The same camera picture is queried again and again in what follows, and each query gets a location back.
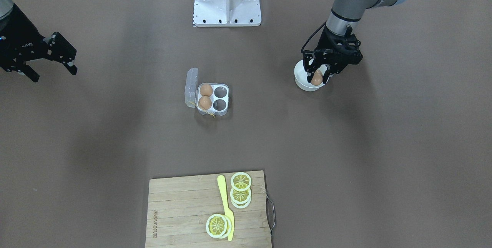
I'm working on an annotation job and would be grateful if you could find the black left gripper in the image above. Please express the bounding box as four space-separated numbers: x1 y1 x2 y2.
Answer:
302 24 363 84

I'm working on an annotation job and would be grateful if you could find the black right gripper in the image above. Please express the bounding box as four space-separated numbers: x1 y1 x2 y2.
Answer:
1 4 78 83

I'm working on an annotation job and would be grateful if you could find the brown egg from bowl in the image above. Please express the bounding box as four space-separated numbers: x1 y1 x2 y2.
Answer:
310 70 323 87

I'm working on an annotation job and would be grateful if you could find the clear plastic egg box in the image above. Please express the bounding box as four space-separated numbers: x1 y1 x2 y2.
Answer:
184 68 230 117

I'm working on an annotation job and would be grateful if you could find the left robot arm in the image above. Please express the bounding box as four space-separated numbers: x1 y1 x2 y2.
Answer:
295 0 406 87

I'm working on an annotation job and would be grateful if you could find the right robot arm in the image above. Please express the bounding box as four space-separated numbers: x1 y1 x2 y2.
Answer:
0 0 78 83

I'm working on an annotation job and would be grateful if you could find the brown egg in box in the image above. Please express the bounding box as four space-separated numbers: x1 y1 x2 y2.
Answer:
199 83 214 97
198 96 212 111

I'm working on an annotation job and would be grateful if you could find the white bowl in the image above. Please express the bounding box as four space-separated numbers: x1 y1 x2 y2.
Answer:
294 59 330 92

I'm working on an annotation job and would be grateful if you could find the lemon slice beside knife blade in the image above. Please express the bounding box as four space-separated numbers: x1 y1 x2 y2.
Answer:
205 213 233 239

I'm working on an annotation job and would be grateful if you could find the wooden cutting board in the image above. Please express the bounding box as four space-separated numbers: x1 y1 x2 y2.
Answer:
145 170 274 248

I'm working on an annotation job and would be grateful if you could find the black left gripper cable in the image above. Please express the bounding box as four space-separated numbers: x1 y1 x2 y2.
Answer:
301 21 327 54

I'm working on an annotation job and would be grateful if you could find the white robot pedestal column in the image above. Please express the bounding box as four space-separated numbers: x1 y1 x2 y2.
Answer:
192 0 262 27

